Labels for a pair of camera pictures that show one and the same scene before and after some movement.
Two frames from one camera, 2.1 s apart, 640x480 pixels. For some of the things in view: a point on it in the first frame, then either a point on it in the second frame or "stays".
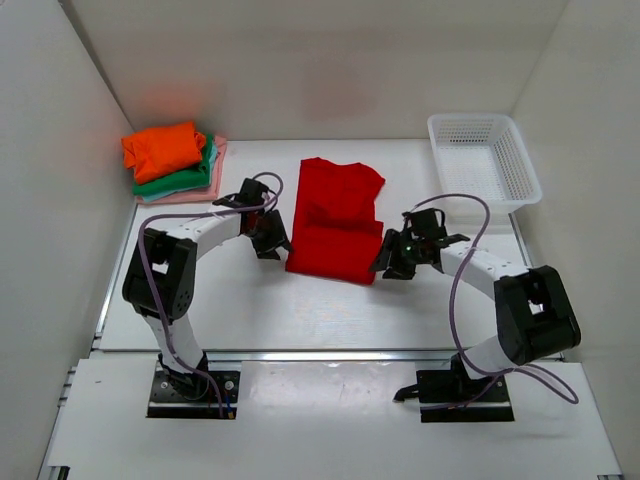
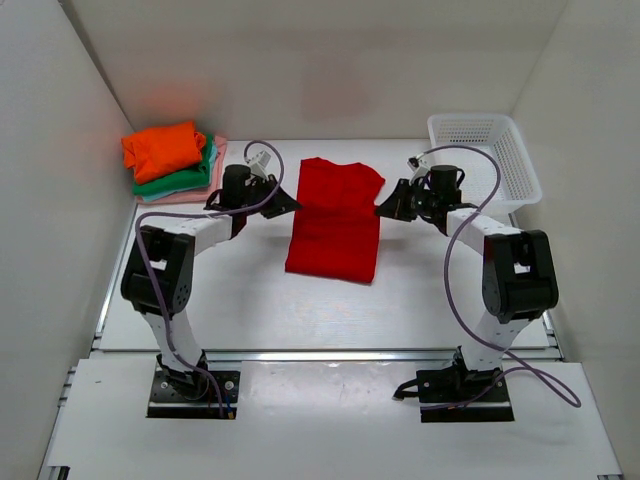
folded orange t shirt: [158, 151] stays
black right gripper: [389, 259] -> [395, 206]
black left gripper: [264, 248] -> [282, 203]
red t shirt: [334, 230] stays
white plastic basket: [484, 155] stays
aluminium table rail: [330, 355] stays
